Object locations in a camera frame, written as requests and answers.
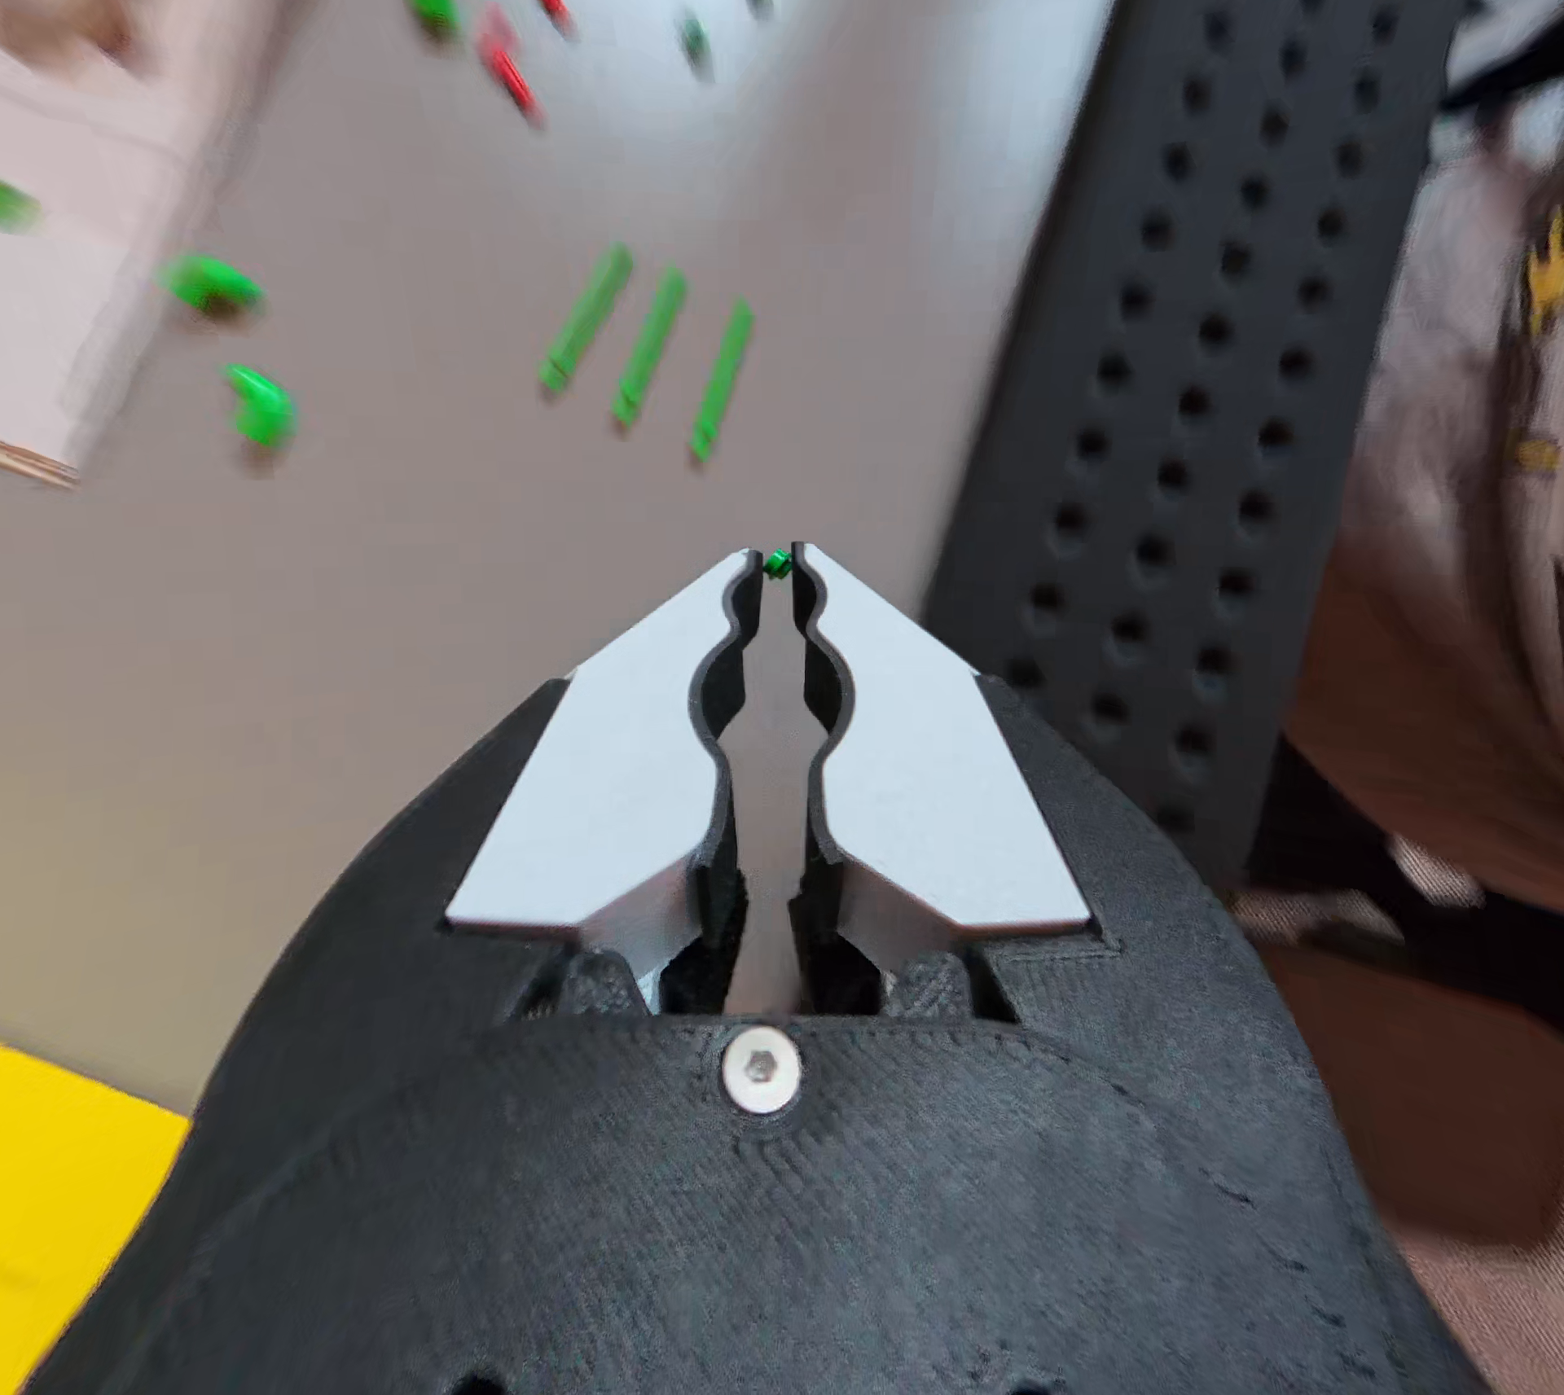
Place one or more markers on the yellow plastic bin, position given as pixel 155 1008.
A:
pixel 73 1236

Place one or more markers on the lego instruction booklet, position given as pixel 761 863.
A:
pixel 147 174

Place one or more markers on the black perforated pad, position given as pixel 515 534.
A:
pixel 1222 320

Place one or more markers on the long green lego rod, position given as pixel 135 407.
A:
pixel 648 348
pixel 586 320
pixel 720 382

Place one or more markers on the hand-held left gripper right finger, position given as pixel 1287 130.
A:
pixel 940 809

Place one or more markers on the green lego elbow piece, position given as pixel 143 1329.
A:
pixel 261 407
pixel 210 285

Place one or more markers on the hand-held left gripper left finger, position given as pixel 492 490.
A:
pixel 598 809

